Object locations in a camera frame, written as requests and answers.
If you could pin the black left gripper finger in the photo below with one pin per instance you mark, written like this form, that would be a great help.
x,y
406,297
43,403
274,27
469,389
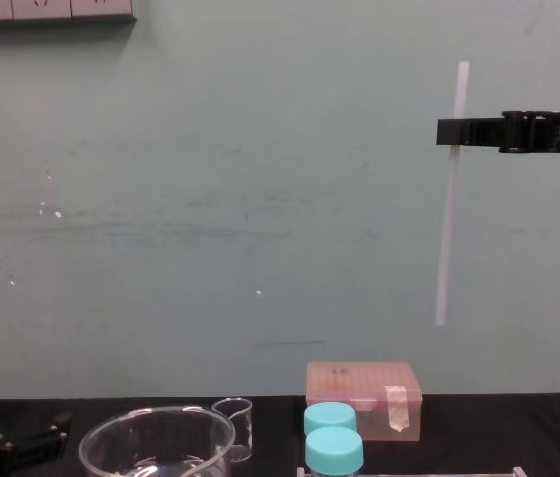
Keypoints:
x,y
49,433

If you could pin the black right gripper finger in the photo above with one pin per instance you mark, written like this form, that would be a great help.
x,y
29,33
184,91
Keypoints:
x,y
478,132

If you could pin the white stirring rod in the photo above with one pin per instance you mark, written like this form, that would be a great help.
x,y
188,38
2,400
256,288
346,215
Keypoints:
x,y
450,223

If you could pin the large glass beaker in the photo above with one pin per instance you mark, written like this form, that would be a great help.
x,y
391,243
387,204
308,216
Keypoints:
x,y
111,447

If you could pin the small glass beaker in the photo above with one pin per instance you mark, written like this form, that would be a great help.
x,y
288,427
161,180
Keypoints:
x,y
240,422

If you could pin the teal capped bottle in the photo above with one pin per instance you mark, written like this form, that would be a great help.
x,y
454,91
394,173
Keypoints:
x,y
329,416
334,452

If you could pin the pink clear plastic box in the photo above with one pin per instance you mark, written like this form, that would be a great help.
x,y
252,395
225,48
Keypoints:
x,y
349,382

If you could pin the beige tape strip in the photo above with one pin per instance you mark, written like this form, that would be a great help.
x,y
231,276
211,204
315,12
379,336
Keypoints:
x,y
396,407

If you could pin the black table cloth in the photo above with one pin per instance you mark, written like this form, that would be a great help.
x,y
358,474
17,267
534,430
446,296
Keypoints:
x,y
508,437

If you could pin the grey wall socket panel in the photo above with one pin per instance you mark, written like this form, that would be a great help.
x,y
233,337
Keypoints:
x,y
46,10

